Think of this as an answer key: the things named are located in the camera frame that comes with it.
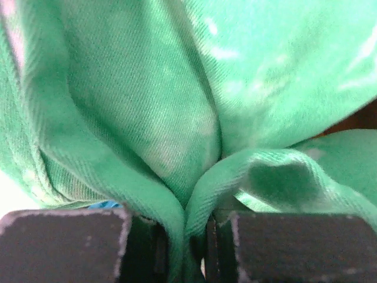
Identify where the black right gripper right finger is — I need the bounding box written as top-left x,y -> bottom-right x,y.
231,213 -> 376,282

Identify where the blue cloth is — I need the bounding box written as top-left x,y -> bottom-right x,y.
88,200 -> 122,209

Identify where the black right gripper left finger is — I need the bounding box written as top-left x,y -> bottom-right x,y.
1,209 -> 132,282

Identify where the green tie-dye cloth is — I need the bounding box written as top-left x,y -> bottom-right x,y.
1,1 -> 376,282

